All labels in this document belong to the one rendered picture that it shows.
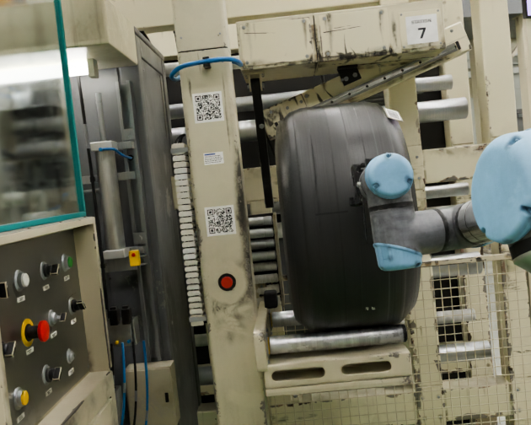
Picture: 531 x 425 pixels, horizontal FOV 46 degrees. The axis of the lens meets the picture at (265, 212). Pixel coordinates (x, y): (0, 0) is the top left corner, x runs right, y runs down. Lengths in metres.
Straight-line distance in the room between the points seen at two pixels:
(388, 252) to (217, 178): 0.67
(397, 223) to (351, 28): 0.97
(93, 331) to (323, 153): 0.68
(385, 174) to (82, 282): 0.82
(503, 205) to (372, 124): 0.84
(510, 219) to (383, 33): 1.29
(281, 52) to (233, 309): 0.76
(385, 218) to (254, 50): 0.97
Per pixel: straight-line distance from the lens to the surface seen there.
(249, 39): 1.89
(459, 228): 1.07
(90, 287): 1.54
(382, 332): 1.57
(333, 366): 1.56
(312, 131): 1.47
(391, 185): 1.02
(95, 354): 1.57
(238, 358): 1.66
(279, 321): 1.83
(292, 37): 1.89
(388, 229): 1.04
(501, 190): 0.69
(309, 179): 1.39
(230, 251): 1.60
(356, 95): 2.01
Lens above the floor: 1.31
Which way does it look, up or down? 3 degrees down
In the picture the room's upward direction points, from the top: 6 degrees counter-clockwise
